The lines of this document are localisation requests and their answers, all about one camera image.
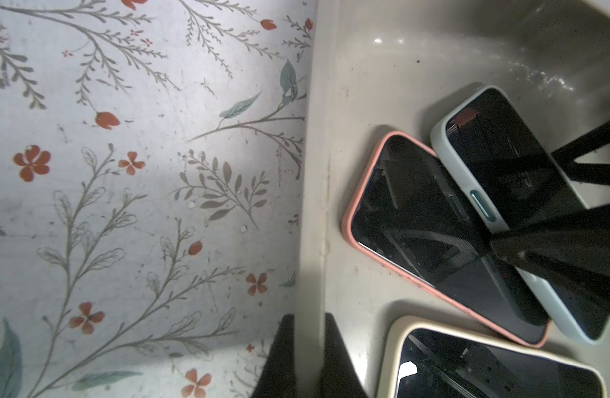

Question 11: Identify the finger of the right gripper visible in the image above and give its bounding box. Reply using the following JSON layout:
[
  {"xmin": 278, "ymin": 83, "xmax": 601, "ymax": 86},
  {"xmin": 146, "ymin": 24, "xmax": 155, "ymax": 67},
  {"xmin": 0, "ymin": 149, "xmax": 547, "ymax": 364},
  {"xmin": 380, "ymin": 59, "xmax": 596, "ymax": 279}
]
[
  {"xmin": 550, "ymin": 111, "xmax": 610, "ymax": 189},
  {"xmin": 490, "ymin": 204, "xmax": 610, "ymax": 314}
]

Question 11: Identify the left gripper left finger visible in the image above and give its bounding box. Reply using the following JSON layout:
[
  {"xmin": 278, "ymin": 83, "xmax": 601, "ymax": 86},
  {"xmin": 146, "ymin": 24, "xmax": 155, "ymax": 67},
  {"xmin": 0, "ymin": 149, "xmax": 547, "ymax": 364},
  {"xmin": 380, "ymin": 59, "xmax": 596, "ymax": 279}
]
[{"xmin": 251, "ymin": 314, "xmax": 295, "ymax": 398}]

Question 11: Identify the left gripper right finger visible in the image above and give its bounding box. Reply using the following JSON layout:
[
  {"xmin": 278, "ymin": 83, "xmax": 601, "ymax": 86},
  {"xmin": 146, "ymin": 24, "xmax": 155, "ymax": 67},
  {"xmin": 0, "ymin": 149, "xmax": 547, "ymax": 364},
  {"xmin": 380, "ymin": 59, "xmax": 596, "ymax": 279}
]
[{"xmin": 321, "ymin": 313, "xmax": 367, "ymax": 398}]

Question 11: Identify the grey storage tray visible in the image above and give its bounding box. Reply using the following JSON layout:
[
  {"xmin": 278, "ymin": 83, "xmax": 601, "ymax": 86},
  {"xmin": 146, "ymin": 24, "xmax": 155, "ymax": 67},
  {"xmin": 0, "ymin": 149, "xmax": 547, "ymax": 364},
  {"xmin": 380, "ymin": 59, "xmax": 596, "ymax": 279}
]
[{"xmin": 295, "ymin": 1, "xmax": 610, "ymax": 397}]

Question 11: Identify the cream case phone black screen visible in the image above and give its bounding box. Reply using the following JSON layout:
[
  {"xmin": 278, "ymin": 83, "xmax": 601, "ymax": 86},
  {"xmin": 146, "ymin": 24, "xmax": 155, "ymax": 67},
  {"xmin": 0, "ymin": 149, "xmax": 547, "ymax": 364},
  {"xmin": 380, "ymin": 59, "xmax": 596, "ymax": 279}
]
[{"xmin": 376, "ymin": 316, "xmax": 607, "ymax": 397}]

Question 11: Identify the white case phone black screen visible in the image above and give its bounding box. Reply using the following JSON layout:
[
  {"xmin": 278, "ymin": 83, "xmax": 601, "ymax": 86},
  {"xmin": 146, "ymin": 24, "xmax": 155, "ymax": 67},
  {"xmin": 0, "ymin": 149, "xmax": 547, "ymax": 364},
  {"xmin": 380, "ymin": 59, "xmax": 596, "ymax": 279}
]
[{"xmin": 430, "ymin": 86, "xmax": 610, "ymax": 345}]

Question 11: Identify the pink case phone face up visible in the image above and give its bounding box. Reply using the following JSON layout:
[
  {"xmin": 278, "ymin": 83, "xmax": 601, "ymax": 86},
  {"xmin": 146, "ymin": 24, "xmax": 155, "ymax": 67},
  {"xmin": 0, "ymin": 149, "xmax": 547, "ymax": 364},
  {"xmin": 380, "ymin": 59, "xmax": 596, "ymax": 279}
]
[{"xmin": 341, "ymin": 131, "xmax": 551, "ymax": 348}]

